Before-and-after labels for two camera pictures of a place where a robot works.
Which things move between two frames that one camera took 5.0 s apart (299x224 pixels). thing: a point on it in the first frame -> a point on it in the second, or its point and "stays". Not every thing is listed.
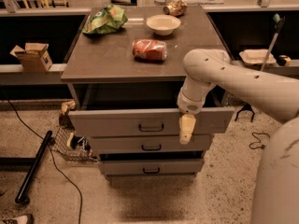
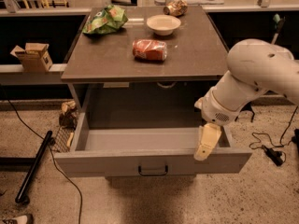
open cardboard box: x=34 y=58 stays
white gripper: x=188 y=105 -> x=214 y=110
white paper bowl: x=163 y=24 stays
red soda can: x=145 y=49 stays
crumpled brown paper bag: x=64 y=119 stays
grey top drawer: x=152 y=121 -> x=145 y=152
